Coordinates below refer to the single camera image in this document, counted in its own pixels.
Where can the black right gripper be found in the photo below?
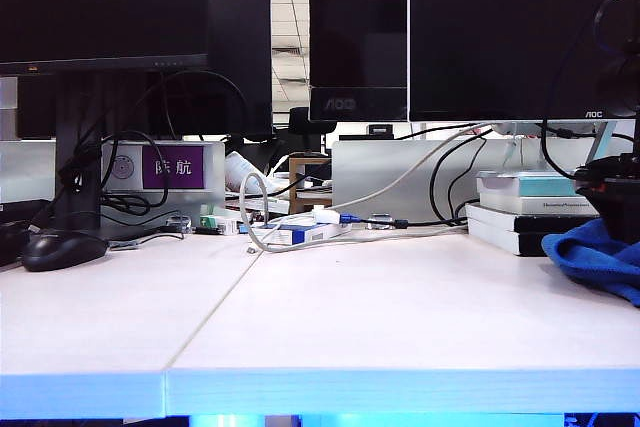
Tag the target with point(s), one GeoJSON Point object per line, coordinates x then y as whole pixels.
{"type": "Point", "coordinates": [615, 197]}

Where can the blue microfibre rag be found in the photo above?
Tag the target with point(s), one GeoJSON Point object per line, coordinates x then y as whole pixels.
{"type": "Point", "coordinates": [600, 267]}

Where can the thin black book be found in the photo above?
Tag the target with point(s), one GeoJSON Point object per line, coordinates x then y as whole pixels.
{"type": "Point", "coordinates": [550, 224]}

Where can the teal book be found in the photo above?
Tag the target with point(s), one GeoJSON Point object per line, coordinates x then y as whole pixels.
{"type": "Point", "coordinates": [540, 187]}

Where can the white book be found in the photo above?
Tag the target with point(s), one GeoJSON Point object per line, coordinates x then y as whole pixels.
{"type": "Point", "coordinates": [525, 204]}

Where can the large AOC monitor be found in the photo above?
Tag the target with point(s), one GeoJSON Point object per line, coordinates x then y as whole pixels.
{"type": "Point", "coordinates": [500, 32]}

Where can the silver partition panel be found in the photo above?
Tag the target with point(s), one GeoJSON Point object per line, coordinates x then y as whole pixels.
{"type": "Point", "coordinates": [375, 172]}

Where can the white adapter box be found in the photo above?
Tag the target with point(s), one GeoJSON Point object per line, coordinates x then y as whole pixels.
{"type": "Point", "coordinates": [327, 216]}

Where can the portrait AOC monitor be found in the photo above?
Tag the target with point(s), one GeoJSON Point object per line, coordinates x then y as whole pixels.
{"type": "Point", "coordinates": [357, 32]}

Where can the blue and white carton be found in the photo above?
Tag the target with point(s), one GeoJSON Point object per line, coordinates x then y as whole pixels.
{"type": "Point", "coordinates": [302, 237]}

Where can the black office chair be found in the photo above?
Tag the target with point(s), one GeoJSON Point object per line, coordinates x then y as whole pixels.
{"type": "Point", "coordinates": [300, 122]}

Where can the flat white and green box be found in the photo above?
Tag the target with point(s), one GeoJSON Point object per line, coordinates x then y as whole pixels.
{"type": "Point", "coordinates": [260, 204]}

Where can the white plastic bottle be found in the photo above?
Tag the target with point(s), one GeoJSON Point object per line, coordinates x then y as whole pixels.
{"type": "Point", "coordinates": [240, 169]}

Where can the frosted white partition panel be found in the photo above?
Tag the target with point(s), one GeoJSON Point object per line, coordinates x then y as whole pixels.
{"type": "Point", "coordinates": [212, 172]}

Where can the black unlit monitor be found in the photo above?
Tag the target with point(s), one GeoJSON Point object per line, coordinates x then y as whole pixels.
{"type": "Point", "coordinates": [240, 47]}

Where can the black pen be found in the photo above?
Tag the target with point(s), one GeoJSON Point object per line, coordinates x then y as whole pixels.
{"type": "Point", "coordinates": [207, 231]}

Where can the clear foil wrapper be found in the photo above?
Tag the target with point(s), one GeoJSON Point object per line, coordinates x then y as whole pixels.
{"type": "Point", "coordinates": [180, 223]}

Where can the purple name sign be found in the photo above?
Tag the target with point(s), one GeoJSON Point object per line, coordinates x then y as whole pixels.
{"type": "Point", "coordinates": [150, 177]}

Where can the silver USB dongle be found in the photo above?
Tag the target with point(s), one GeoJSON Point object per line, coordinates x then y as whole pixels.
{"type": "Point", "coordinates": [122, 244]}

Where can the black monitor with square stand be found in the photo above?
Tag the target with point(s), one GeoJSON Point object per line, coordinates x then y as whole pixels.
{"type": "Point", "coordinates": [100, 7]}

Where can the black Logitech mouse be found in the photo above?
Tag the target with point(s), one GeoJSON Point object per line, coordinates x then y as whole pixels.
{"type": "Point", "coordinates": [60, 252]}

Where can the wooden box frame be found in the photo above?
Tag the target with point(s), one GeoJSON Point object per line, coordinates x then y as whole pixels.
{"type": "Point", "coordinates": [294, 182]}

